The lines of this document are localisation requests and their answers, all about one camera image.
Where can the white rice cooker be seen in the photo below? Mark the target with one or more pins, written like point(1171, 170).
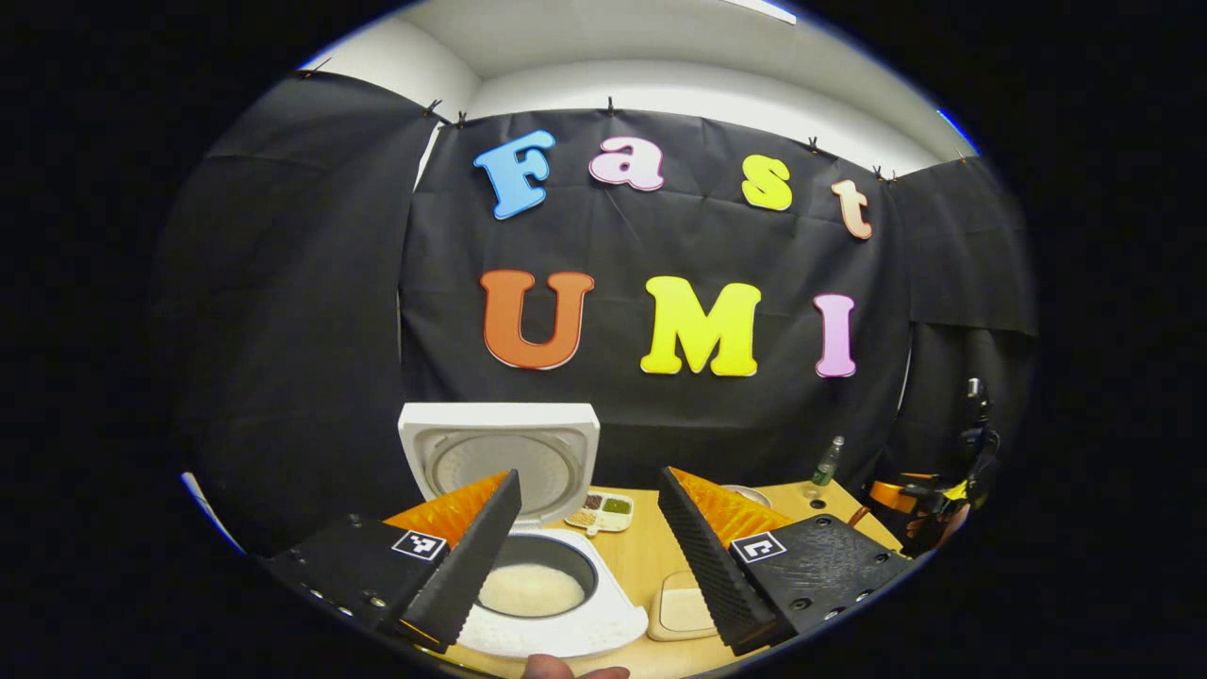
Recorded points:
point(566, 434)

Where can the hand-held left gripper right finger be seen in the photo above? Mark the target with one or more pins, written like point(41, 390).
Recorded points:
point(702, 556)

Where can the white round plate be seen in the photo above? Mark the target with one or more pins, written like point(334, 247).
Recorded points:
point(750, 494)

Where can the ceiling light panel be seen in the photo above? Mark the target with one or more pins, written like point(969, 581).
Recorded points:
point(764, 9)

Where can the white rice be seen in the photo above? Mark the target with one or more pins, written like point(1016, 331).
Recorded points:
point(533, 592)

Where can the white divided seasoning dish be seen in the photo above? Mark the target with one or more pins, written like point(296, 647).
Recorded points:
point(603, 511)

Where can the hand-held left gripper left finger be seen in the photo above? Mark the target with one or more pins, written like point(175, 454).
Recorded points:
point(471, 566)

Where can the clear bottle green label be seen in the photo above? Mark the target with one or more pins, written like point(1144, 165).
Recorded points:
point(827, 464)

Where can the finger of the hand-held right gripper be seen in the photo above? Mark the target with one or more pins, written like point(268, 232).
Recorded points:
point(886, 497)

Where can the wooden spoon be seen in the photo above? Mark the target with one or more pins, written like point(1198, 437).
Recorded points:
point(856, 517)

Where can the cream square coaster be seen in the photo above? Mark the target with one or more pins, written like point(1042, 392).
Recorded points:
point(679, 608)

